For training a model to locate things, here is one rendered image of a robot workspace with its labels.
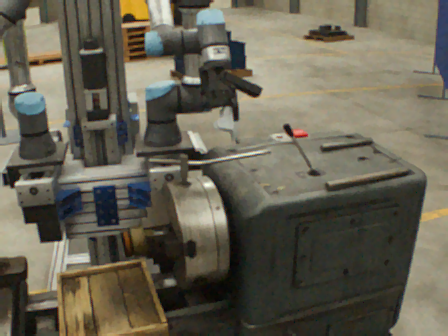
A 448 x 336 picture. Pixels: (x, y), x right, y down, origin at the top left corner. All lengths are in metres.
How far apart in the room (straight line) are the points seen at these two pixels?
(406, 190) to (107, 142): 1.16
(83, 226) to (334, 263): 1.04
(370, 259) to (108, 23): 1.28
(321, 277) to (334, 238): 0.13
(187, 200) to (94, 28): 0.92
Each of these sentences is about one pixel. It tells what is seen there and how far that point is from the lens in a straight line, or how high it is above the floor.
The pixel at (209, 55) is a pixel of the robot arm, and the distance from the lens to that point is 1.34.
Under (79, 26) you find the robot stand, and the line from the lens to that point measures 2.00.
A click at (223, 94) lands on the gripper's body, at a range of 1.32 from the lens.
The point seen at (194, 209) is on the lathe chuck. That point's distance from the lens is 1.30.
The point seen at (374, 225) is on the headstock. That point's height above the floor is 1.12.
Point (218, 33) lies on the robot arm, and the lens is 1.35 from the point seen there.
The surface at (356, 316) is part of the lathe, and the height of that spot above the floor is 0.79.
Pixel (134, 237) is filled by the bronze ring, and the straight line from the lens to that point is 1.38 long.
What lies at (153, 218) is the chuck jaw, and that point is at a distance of 1.43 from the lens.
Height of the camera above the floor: 1.80
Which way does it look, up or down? 27 degrees down
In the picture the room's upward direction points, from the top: 2 degrees counter-clockwise
